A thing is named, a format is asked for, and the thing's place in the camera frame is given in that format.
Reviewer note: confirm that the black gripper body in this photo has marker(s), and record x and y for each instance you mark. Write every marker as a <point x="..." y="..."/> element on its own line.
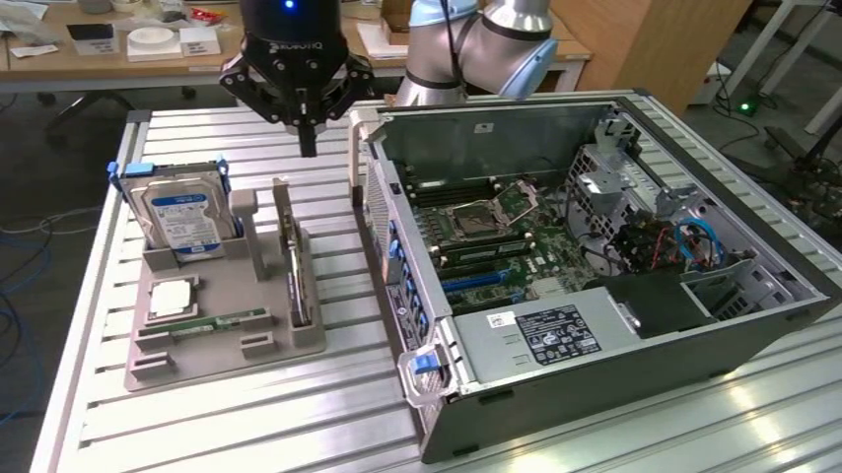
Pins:
<point x="293" y="44"/>

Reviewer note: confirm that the graphics card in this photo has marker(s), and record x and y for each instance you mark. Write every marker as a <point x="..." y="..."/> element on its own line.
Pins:
<point x="297" y="286"/>

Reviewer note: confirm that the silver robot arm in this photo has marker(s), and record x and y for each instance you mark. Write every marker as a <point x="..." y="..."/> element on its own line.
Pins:
<point x="499" y="24"/>

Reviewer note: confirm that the stack of white papers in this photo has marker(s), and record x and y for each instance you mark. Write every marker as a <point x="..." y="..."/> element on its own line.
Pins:
<point x="382" y="42"/>

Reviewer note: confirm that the plain white box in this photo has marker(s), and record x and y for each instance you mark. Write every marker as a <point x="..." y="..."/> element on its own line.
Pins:
<point x="199" y="43"/>

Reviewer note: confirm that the red package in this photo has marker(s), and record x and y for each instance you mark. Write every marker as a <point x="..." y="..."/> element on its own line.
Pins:
<point x="206" y="16"/>

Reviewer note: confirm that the cardboard box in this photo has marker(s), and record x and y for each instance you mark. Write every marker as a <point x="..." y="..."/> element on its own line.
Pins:
<point x="395" y="17"/>

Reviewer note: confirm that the white round dish box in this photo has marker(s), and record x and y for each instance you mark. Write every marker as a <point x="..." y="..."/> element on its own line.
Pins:
<point x="155" y="44"/>

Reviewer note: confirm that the wooden desk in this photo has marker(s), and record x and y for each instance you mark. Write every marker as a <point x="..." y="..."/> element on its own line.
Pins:
<point x="99" y="66"/>

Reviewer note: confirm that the hard disk with blue caddy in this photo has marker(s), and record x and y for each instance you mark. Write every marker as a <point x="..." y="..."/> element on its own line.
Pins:
<point x="178" y="217"/>

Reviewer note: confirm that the black chair base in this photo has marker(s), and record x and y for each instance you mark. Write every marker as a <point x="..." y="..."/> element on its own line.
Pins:
<point x="86" y="106"/>

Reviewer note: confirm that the white box with black top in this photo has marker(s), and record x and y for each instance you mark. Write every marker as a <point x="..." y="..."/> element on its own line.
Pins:
<point x="94" y="39"/>

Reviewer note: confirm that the white paper label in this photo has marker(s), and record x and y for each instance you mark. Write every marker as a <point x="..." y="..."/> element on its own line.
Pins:
<point x="34" y="50"/>

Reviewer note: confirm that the clear plastic bags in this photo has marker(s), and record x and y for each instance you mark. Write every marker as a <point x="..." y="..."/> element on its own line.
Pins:
<point x="27" y="20"/>

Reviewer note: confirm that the CPU chip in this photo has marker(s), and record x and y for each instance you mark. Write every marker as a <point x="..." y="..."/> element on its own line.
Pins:
<point x="171" y="298"/>

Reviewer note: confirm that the blue expansion slot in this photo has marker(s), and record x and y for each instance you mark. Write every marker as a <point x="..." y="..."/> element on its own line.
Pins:
<point x="474" y="281"/>

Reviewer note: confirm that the green motherboard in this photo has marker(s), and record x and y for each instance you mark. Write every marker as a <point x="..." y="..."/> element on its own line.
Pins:
<point x="546" y="246"/>

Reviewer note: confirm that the metal disk bay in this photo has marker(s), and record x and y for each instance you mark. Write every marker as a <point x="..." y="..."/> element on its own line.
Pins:
<point x="605" y="187"/>

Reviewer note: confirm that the wooden cabinet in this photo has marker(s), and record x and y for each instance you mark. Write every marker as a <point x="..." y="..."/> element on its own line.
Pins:
<point x="658" y="49"/>

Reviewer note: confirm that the grey parts rack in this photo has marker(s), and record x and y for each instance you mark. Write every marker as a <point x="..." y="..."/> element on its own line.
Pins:
<point x="211" y="355"/>

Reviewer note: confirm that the blue case latch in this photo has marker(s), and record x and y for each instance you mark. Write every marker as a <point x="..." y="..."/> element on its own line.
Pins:
<point x="422" y="364"/>

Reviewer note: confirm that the grey power supply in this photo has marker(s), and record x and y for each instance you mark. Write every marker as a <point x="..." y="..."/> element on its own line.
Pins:
<point x="499" y="355"/>

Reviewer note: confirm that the green indicator light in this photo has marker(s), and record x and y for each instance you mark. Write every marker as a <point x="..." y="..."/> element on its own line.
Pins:
<point x="745" y="106"/>

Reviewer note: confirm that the black floor equipment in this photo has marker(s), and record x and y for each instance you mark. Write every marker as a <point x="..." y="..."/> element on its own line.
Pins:
<point x="782" y="140"/>

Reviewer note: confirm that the open black PC case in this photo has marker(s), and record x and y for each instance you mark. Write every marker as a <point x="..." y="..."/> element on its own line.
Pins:
<point x="658" y="384"/>

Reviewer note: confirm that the white desk frame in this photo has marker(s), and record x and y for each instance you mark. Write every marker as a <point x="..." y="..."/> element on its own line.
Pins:
<point x="776" y="69"/>

